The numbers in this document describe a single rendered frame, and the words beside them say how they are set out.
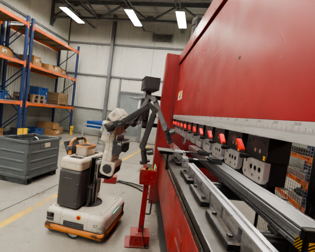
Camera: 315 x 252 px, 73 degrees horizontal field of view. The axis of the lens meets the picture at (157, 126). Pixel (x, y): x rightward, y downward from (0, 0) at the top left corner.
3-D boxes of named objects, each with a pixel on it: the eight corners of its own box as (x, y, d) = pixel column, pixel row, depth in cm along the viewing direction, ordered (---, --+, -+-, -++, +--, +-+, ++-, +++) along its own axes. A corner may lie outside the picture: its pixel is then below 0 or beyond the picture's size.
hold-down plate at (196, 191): (189, 188, 153) (189, 184, 152) (196, 188, 153) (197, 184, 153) (200, 206, 123) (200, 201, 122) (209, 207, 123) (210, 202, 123)
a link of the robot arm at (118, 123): (152, 99, 210) (151, 99, 200) (159, 110, 211) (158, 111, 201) (116, 121, 218) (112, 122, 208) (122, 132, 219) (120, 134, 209)
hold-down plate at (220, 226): (205, 214, 113) (205, 209, 113) (214, 215, 113) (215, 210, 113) (226, 251, 83) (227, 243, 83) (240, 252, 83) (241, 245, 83)
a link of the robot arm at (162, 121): (153, 100, 257) (150, 97, 247) (157, 98, 256) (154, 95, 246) (165, 132, 243) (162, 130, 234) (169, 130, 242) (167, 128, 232)
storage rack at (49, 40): (51, 131, 972) (60, 45, 952) (70, 134, 954) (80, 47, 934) (-4, 135, 707) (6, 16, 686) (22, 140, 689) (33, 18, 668)
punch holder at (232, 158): (223, 162, 107) (228, 129, 106) (239, 164, 107) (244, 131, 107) (236, 170, 92) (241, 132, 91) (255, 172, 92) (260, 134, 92)
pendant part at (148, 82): (135, 127, 381) (141, 79, 377) (149, 128, 386) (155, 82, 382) (138, 129, 332) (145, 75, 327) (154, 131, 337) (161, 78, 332)
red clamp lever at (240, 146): (235, 137, 87) (241, 155, 80) (245, 138, 88) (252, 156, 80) (234, 140, 89) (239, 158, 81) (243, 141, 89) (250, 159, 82)
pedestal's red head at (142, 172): (138, 178, 231) (140, 162, 230) (153, 179, 232) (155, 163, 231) (139, 184, 211) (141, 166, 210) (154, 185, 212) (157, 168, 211)
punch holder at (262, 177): (241, 173, 87) (247, 133, 86) (261, 175, 88) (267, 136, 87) (261, 185, 72) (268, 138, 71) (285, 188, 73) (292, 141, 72)
